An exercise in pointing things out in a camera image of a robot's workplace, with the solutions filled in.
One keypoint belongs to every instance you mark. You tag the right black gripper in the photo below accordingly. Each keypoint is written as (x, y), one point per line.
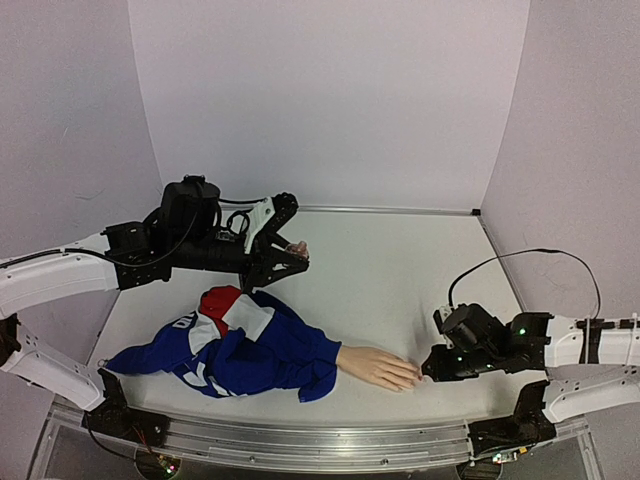
(448, 364)

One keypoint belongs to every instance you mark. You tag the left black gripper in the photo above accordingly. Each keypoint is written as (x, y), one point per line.
(263, 268)

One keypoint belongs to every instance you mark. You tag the clear nail polish bottle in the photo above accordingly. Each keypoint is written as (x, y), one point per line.
(300, 249)

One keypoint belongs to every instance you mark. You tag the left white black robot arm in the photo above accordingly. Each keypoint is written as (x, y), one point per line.
(108, 261)

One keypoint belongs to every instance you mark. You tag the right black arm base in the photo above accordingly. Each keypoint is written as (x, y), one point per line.
(525, 427)

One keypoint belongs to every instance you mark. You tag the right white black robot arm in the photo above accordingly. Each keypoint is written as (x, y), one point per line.
(590, 364)

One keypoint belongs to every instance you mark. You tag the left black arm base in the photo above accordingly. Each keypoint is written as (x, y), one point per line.
(114, 417)

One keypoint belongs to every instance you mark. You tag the mannequin hand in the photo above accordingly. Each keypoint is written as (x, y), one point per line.
(377, 367)

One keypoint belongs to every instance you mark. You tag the blue red white jacket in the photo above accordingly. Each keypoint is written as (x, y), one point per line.
(238, 344)

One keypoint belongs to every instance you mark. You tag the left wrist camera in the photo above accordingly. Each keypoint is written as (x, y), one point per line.
(267, 217)

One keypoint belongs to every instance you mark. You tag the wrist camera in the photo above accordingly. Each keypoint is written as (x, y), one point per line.
(441, 317)
(267, 217)

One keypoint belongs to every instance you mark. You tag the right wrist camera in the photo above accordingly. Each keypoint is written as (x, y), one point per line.
(441, 317)

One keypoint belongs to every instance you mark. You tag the aluminium front rail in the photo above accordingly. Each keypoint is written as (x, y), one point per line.
(67, 450)

